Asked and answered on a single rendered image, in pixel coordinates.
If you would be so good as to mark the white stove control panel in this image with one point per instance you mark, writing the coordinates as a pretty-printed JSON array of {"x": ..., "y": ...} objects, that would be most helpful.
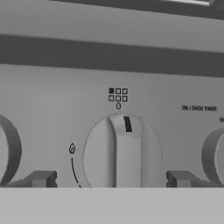
[{"x": 87, "y": 87}]

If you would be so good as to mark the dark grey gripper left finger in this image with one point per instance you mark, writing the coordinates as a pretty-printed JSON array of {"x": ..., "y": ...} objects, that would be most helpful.
[{"x": 40, "y": 178}]

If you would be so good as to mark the white stove knob with black mark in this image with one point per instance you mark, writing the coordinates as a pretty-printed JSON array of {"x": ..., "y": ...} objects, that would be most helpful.
[{"x": 125, "y": 154}]

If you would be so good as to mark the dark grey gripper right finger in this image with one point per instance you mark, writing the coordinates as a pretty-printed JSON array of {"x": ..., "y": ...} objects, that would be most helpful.
[{"x": 181, "y": 178}]

